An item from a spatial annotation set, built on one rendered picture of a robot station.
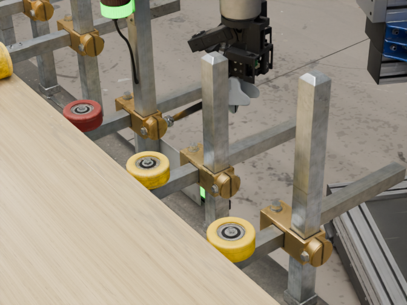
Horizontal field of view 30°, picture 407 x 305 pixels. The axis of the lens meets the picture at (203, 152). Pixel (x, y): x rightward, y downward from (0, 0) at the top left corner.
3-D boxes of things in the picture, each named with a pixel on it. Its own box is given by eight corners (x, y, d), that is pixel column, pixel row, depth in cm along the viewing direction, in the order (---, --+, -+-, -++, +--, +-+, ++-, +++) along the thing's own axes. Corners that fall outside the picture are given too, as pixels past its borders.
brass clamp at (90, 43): (79, 33, 185) (77, 14, 182) (107, 52, 176) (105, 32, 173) (56, 40, 182) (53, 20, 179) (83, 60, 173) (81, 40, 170)
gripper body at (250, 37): (252, 88, 139) (254, 27, 133) (213, 76, 143) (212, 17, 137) (273, 71, 145) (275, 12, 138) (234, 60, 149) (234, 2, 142)
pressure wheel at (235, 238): (209, 264, 134) (208, 212, 127) (255, 265, 133) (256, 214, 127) (205, 296, 127) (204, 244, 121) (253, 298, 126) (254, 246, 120)
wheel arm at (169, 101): (232, 81, 183) (232, 65, 181) (241, 86, 181) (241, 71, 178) (72, 143, 162) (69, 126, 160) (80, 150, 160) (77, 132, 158)
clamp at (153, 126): (135, 111, 173) (133, 91, 170) (168, 135, 164) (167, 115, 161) (114, 118, 170) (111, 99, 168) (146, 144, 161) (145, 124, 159)
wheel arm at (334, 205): (391, 176, 150) (393, 158, 147) (404, 184, 147) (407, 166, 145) (215, 269, 129) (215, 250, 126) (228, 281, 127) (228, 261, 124)
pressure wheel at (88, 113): (94, 138, 168) (89, 93, 162) (113, 154, 163) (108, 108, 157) (62, 150, 165) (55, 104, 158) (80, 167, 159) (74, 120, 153)
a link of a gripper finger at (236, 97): (246, 126, 146) (246, 83, 141) (220, 117, 149) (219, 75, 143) (254, 118, 148) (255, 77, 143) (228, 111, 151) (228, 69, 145)
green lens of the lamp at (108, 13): (122, 3, 151) (121, -7, 149) (138, 13, 147) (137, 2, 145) (95, 11, 148) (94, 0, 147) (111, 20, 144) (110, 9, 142)
